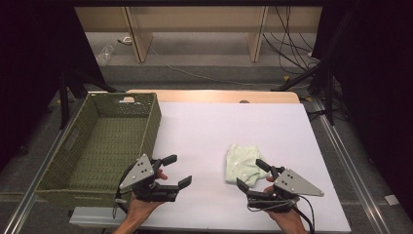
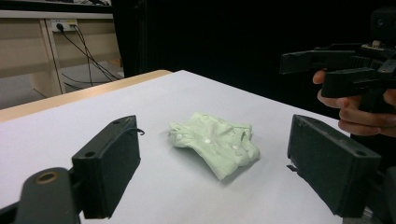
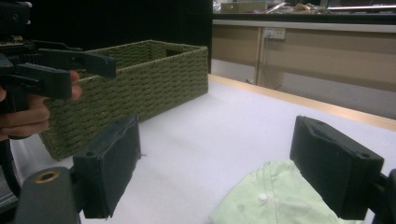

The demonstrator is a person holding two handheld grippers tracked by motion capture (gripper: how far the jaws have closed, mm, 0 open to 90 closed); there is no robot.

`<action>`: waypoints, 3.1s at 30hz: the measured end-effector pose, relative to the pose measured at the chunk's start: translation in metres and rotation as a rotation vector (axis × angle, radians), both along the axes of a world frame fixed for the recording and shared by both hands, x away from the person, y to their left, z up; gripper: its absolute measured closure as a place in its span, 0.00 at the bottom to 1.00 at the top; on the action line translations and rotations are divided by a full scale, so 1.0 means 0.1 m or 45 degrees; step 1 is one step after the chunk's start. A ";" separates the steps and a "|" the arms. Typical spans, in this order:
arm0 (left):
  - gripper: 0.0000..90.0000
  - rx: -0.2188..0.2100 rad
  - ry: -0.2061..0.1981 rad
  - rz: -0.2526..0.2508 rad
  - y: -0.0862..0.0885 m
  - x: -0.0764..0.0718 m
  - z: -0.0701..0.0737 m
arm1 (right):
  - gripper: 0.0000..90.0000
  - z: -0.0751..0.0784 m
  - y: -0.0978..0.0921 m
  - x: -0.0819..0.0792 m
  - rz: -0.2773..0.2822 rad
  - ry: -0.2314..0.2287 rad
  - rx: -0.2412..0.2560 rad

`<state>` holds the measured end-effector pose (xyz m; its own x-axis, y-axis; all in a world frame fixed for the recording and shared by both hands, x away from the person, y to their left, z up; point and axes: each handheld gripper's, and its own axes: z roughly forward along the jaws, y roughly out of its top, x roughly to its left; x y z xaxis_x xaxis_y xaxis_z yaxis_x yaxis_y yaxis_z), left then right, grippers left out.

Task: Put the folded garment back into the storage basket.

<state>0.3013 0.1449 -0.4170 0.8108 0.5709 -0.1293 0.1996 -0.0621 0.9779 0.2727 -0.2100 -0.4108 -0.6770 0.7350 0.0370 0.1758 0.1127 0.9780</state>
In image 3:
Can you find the clutter on counter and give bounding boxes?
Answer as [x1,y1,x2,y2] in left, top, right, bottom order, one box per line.
[214,0,332,15]

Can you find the wooden counter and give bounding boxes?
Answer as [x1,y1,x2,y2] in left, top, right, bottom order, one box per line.
[212,13,396,93]

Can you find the white wall socket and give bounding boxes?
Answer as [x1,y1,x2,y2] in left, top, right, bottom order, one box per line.
[262,27,287,41]

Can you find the black curtain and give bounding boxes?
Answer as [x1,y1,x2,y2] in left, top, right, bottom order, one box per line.
[24,0,214,75]

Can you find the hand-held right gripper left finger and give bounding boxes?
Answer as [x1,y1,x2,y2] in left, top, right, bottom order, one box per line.
[73,115,142,219]

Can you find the green woven basket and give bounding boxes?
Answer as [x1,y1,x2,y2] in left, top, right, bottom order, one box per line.
[39,39,209,161]

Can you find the light green buttoned shirt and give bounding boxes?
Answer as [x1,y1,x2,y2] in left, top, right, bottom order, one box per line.
[210,159,363,224]

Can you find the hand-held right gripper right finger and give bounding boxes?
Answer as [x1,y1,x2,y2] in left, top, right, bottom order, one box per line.
[289,115,385,221]

